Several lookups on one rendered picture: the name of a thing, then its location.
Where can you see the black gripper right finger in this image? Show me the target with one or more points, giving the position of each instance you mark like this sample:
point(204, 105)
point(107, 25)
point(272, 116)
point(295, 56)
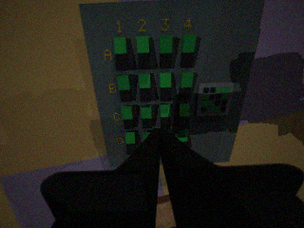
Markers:
point(193, 182)

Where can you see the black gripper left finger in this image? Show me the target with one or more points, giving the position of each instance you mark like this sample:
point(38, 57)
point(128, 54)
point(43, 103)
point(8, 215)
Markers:
point(130, 188)

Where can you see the dark grey switch panel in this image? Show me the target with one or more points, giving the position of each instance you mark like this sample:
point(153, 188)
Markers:
point(182, 65)

